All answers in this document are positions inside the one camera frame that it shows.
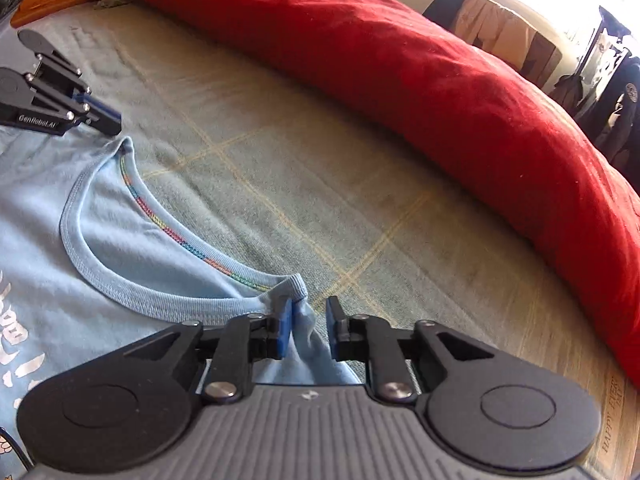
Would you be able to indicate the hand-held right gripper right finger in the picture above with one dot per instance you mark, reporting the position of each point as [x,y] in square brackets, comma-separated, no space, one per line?
[334,325]

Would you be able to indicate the light blue printed shirt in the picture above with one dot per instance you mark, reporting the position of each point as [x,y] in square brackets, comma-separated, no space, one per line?
[40,260]

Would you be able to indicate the brown hanging garment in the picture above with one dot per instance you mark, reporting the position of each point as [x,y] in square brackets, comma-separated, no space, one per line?
[542,62]

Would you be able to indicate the small black hanging garment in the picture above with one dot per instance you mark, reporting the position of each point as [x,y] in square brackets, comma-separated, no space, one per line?
[445,5]

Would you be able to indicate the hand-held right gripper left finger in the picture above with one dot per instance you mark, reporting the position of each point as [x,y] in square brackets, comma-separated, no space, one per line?
[285,327]

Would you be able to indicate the red duvet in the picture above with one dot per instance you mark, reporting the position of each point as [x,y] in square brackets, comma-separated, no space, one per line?
[425,100]

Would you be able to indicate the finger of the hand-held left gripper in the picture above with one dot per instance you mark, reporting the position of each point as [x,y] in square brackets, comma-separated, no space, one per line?
[55,67]
[102,117]

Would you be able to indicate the tan hanging garment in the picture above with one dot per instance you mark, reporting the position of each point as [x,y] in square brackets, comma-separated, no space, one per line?
[495,30]

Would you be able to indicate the olive hanging jacket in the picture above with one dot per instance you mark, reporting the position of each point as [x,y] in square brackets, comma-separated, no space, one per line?
[570,92]

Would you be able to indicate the black hanging jackets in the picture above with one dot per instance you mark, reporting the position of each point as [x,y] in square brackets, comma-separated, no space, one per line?
[620,110]

